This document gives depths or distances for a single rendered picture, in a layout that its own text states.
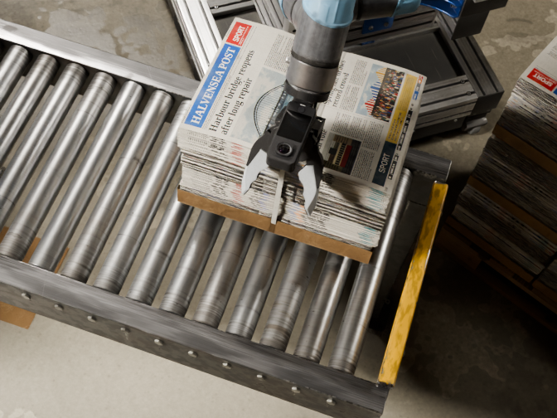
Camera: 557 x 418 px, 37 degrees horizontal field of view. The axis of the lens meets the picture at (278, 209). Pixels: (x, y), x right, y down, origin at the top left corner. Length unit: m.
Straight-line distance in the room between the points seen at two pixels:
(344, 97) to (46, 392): 1.26
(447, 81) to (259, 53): 1.16
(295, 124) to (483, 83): 1.42
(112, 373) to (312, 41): 1.35
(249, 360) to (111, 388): 0.89
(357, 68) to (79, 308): 0.66
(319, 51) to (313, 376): 0.58
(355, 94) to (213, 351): 0.52
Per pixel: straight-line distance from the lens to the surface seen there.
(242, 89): 1.45
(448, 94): 2.56
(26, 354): 2.39
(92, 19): 2.96
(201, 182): 1.50
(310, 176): 1.31
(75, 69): 1.81
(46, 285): 1.57
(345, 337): 1.52
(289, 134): 1.24
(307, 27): 1.23
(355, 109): 1.46
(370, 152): 1.40
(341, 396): 1.49
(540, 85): 1.87
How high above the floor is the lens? 2.22
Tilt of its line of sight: 62 degrees down
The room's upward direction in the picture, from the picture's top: 8 degrees clockwise
